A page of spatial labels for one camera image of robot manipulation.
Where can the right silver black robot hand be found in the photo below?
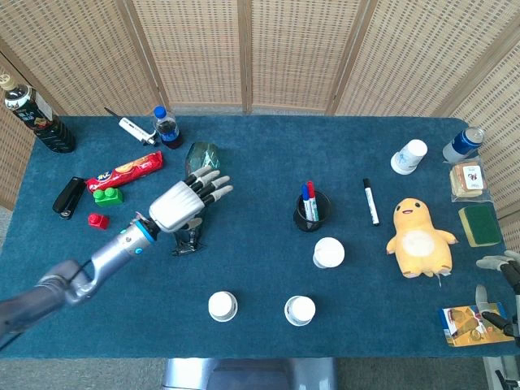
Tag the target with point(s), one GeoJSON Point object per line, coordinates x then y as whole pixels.
{"type": "Point", "coordinates": [514, 280]}

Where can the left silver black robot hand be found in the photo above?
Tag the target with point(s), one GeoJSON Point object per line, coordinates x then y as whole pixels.
{"type": "Point", "coordinates": [174, 207]}

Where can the green spray bottle black nozzle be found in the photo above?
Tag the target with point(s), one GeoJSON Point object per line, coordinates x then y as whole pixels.
{"type": "Point", "coordinates": [203, 156]}

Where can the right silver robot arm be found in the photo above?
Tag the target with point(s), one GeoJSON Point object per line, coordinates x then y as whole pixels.
{"type": "Point", "coordinates": [508, 373]}

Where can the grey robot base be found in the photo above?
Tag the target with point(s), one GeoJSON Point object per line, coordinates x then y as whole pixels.
{"type": "Point", "coordinates": [248, 373]}

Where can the cola bottle blue cap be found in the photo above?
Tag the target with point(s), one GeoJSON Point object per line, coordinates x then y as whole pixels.
{"type": "Point", "coordinates": [168, 132]}

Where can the dark tea bottle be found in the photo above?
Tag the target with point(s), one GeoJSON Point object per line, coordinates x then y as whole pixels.
{"type": "Point", "coordinates": [48, 126]}

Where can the red biscuit packet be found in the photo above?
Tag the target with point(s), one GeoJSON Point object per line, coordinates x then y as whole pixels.
{"type": "Point", "coordinates": [126, 170]}

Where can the green yellow sponge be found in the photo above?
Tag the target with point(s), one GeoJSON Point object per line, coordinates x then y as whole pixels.
{"type": "Point", "coordinates": [481, 225]}

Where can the green toy brick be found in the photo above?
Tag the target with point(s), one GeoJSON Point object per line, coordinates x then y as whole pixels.
{"type": "Point", "coordinates": [109, 198]}

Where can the small yellow printed box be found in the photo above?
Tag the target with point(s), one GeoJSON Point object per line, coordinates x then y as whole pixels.
{"type": "Point", "coordinates": [463, 325]}

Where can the red toy brick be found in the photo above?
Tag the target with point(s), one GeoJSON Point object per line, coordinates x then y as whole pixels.
{"type": "Point", "coordinates": [98, 221]}

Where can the blue carpet table mat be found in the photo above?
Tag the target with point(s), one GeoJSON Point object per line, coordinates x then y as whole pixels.
{"type": "Point", "coordinates": [252, 170]}

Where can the white utility knife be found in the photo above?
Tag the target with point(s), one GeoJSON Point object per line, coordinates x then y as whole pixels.
{"type": "Point", "coordinates": [132, 128]}

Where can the yellow plush toy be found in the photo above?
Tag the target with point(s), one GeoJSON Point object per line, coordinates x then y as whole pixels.
{"type": "Point", "coordinates": [418, 239]}

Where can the black stapler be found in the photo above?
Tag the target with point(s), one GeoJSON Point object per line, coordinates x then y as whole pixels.
{"type": "Point", "coordinates": [69, 199]}

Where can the white paper cup green leaves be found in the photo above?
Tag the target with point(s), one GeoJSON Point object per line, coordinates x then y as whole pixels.
{"type": "Point", "coordinates": [222, 305]}

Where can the packaged sandwich biscuits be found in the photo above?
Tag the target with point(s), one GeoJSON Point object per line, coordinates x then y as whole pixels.
{"type": "Point", "coordinates": [467, 180]}

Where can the black mesh pen holder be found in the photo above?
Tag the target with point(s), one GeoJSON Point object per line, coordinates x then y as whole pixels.
{"type": "Point", "coordinates": [300, 222]}

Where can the blue cap marker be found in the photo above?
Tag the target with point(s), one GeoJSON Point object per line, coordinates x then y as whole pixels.
{"type": "Point", "coordinates": [305, 199]}

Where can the red cap marker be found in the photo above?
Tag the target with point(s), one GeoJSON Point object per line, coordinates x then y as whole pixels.
{"type": "Point", "coordinates": [311, 193]}

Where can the blue soda can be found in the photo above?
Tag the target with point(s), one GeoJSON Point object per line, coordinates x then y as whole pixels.
{"type": "Point", "coordinates": [463, 144]}

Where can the white paper cup blue flower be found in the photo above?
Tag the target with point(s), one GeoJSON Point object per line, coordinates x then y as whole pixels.
{"type": "Point", "coordinates": [329, 252]}
{"type": "Point", "coordinates": [300, 309]}

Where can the woven wooden folding screen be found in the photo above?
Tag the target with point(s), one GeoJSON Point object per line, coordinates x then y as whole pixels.
{"type": "Point", "coordinates": [203, 48]}

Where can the black cap white marker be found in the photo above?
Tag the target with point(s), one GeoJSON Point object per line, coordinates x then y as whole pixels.
{"type": "Point", "coordinates": [371, 203]}

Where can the stacked white paper cups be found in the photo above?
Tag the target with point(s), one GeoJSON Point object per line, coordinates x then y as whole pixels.
{"type": "Point", "coordinates": [408, 156]}

